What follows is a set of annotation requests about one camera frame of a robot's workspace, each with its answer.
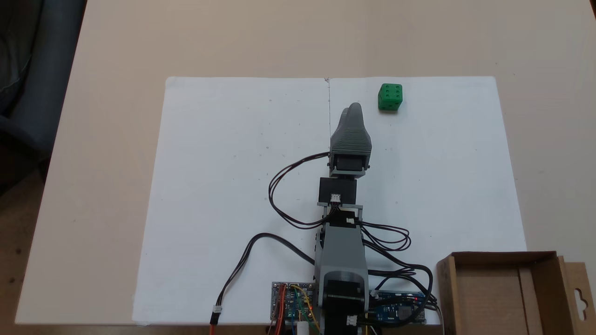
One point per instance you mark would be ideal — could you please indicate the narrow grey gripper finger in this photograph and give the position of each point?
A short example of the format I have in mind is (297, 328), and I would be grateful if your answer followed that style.
(344, 121)

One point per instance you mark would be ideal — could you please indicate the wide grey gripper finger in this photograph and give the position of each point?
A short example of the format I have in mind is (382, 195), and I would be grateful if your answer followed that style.
(356, 118)

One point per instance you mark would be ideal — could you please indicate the green dice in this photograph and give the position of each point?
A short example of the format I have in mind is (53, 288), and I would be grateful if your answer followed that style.
(390, 97)

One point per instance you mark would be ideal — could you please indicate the white paper sheet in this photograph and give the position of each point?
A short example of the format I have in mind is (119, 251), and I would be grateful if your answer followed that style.
(442, 186)
(223, 186)

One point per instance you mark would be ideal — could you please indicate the grey circuit board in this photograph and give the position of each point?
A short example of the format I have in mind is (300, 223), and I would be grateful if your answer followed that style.
(291, 302)

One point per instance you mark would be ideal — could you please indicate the blue circuit board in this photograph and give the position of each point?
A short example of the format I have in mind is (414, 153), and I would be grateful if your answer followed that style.
(396, 309)

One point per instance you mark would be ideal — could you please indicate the white plastic connector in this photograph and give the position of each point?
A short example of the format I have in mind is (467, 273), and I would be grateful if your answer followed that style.
(303, 328)

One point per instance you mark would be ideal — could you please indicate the brown cardboard box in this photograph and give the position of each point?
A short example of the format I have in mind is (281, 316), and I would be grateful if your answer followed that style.
(493, 298)

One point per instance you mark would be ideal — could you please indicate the dark office chair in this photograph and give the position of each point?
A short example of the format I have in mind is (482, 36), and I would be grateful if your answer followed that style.
(28, 93)

